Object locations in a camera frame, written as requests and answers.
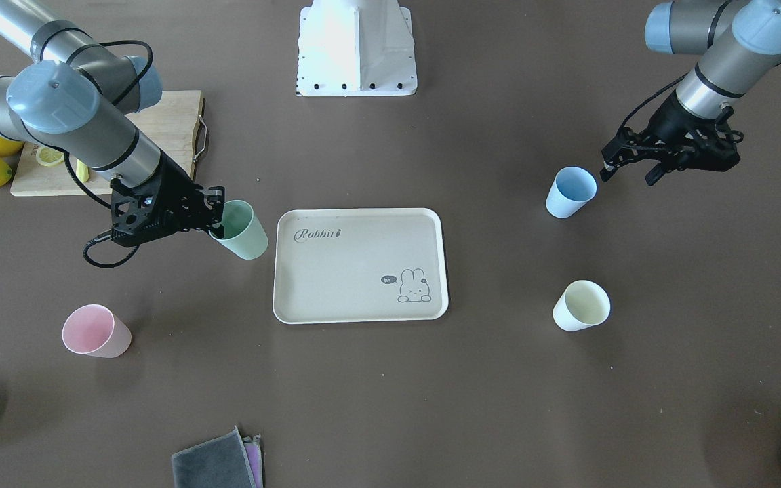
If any green cup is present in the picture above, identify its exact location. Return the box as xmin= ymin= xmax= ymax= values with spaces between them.
xmin=214 ymin=200 xmax=268 ymax=260

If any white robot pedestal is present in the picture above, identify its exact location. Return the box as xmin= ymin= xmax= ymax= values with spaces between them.
xmin=296 ymin=1 xmax=418 ymax=97

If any blue cup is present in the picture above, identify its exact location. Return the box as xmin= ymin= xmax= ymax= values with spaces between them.
xmin=546 ymin=167 xmax=597 ymax=218

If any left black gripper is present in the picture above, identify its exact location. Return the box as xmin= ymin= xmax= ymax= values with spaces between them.
xmin=601 ymin=94 xmax=744 ymax=186

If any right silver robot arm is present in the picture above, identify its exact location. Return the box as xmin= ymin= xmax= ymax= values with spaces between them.
xmin=0 ymin=1 xmax=225 ymax=247

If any pink cup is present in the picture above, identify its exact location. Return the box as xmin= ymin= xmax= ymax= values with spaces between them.
xmin=62 ymin=304 xmax=132 ymax=358

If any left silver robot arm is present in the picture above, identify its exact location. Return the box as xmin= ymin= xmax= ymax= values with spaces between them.
xmin=599 ymin=1 xmax=781 ymax=185

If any purple cloth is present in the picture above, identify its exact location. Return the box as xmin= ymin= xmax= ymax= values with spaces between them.
xmin=243 ymin=434 xmax=264 ymax=488

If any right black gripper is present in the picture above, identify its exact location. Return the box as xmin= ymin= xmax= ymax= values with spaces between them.
xmin=111 ymin=161 xmax=225 ymax=246

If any cream cup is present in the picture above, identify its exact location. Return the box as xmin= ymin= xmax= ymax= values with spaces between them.
xmin=553 ymin=280 xmax=612 ymax=331

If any yellow plastic knife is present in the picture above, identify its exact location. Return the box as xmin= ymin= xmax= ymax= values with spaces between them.
xmin=73 ymin=159 xmax=91 ymax=184

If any grey folded cloth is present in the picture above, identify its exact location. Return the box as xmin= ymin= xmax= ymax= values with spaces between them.
xmin=171 ymin=429 xmax=254 ymax=487

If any beige rabbit tray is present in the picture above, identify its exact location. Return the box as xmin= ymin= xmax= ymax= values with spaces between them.
xmin=273 ymin=208 xmax=449 ymax=325

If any wooden cutting board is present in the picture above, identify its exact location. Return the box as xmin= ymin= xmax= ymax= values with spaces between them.
xmin=10 ymin=90 xmax=205 ymax=197

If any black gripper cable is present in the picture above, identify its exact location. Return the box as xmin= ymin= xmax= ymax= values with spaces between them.
xmin=83 ymin=230 xmax=142 ymax=269

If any lemon slice lower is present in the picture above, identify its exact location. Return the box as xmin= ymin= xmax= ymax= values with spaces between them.
xmin=35 ymin=146 xmax=64 ymax=167

